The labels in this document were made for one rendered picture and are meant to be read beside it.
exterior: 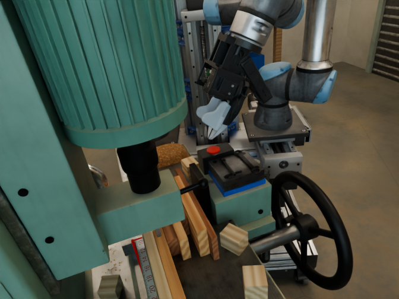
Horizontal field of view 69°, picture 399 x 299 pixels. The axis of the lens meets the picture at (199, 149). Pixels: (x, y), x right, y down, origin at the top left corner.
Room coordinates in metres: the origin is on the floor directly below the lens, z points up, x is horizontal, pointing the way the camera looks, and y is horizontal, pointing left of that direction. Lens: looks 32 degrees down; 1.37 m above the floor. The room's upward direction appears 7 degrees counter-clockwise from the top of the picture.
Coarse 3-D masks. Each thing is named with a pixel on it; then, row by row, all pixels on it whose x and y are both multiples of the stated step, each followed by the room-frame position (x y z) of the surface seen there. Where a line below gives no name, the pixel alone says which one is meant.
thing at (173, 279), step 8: (160, 240) 0.39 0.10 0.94; (160, 248) 0.37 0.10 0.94; (168, 248) 0.37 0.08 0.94; (160, 256) 0.35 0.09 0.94; (168, 256) 0.35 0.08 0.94; (168, 264) 0.33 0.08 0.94; (168, 272) 0.32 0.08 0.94; (176, 272) 0.31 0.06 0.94; (168, 280) 0.30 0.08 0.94; (176, 280) 0.30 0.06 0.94; (176, 288) 0.29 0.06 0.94; (176, 296) 0.27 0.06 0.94; (184, 296) 0.27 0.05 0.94
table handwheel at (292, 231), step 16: (288, 176) 0.54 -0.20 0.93; (304, 176) 0.51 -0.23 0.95; (272, 192) 0.60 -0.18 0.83; (320, 192) 0.45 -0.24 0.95; (272, 208) 0.60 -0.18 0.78; (320, 208) 0.43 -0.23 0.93; (304, 224) 0.47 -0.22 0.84; (336, 224) 0.39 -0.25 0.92; (256, 240) 0.45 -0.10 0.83; (272, 240) 0.45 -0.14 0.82; (288, 240) 0.45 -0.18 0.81; (304, 240) 0.46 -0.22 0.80; (336, 240) 0.38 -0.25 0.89; (304, 256) 0.47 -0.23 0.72; (352, 256) 0.36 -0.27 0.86; (304, 272) 0.45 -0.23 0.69; (336, 272) 0.37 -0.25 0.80; (336, 288) 0.36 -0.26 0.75
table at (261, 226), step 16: (224, 224) 0.45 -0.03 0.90; (256, 224) 0.46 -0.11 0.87; (272, 224) 0.46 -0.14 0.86; (192, 240) 0.41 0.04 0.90; (176, 256) 0.38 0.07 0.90; (192, 256) 0.37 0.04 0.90; (208, 256) 0.37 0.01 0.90; (224, 256) 0.37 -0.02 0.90; (240, 256) 0.36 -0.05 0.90; (256, 256) 0.36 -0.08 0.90; (192, 272) 0.34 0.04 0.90; (208, 272) 0.34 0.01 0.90; (224, 272) 0.33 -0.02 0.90; (240, 272) 0.33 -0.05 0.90; (192, 288) 0.31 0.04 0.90; (208, 288) 0.30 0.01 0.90; (224, 288) 0.30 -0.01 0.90; (240, 288) 0.30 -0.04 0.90; (272, 288) 0.29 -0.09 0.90
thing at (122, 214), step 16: (160, 176) 0.42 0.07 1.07; (96, 192) 0.39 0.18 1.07; (112, 192) 0.39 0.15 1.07; (128, 192) 0.38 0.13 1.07; (160, 192) 0.37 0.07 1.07; (176, 192) 0.37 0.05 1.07; (96, 208) 0.35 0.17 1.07; (112, 208) 0.35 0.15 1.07; (128, 208) 0.35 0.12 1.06; (144, 208) 0.36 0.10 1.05; (160, 208) 0.36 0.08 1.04; (176, 208) 0.37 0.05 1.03; (112, 224) 0.34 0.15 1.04; (128, 224) 0.35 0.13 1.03; (144, 224) 0.35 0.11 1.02; (160, 224) 0.36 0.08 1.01; (112, 240) 0.34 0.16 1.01
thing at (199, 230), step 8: (176, 176) 0.55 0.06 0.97; (184, 200) 0.46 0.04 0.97; (184, 208) 0.45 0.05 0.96; (192, 208) 0.43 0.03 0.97; (192, 216) 0.41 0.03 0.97; (200, 216) 0.41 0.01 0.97; (192, 224) 0.39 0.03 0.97; (200, 224) 0.39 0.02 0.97; (192, 232) 0.40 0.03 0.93; (200, 232) 0.37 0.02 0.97; (200, 240) 0.37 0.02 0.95; (200, 248) 0.37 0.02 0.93; (208, 248) 0.38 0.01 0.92
